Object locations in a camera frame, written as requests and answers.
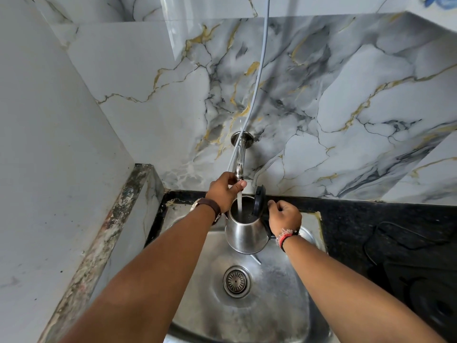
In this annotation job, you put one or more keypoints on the chrome wall tap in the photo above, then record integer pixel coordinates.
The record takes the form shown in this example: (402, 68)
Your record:
(240, 157)

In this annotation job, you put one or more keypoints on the stainless steel kettle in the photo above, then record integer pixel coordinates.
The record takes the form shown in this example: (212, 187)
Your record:
(246, 237)

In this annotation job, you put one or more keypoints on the stainless steel sink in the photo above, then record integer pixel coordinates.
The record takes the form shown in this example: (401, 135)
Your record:
(271, 310)

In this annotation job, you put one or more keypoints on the person's left forearm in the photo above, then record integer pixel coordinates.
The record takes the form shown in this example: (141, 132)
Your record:
(153, 282)

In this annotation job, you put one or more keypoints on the person's right hand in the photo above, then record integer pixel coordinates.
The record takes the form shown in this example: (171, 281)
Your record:
(285, 217)

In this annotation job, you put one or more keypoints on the black kettle tray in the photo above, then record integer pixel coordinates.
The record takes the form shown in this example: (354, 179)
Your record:
(428, 303)

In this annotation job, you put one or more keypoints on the metal sink drain strainer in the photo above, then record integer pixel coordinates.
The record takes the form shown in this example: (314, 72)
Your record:
(237, 282)

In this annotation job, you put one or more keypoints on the person's right forearm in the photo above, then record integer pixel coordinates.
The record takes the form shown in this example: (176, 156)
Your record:
(350, 292)

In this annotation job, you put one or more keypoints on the person's left hand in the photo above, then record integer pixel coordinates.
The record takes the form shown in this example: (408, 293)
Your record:
(223, 192)

